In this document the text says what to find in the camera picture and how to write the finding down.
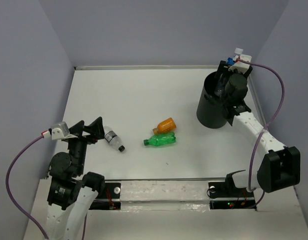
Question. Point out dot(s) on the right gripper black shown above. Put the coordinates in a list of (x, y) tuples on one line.
[(220, 71)]

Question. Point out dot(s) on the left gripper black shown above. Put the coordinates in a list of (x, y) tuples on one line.
[(96, 128)]

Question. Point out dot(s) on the clear bottle black cap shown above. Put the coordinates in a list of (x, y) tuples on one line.
[(113, 139)]

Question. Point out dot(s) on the green plastic bottle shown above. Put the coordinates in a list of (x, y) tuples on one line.
[(161, 139)]

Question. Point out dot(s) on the orange plastic bottle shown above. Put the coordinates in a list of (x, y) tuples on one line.
[(165, 126)]

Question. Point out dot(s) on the clear bottle blue label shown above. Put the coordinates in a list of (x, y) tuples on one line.
[(222, 71)]

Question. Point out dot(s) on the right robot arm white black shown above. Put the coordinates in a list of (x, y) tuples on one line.
[(273, 165)]

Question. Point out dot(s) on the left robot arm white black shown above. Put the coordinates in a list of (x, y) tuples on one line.
[(72, 191)]

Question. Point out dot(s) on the black plastic bin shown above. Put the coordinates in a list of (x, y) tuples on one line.
[(209, 110)]

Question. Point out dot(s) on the white foam front board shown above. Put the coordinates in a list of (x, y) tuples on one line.
[(160, 195)]

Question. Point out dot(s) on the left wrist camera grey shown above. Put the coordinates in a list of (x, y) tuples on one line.
[(57, 131)]

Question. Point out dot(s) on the aluminium table edge rail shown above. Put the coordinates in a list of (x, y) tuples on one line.
[(143, 67)]

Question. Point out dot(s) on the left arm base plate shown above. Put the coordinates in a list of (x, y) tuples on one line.
[(109, 199)]

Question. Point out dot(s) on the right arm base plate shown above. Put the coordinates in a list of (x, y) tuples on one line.
[(223, 198)]

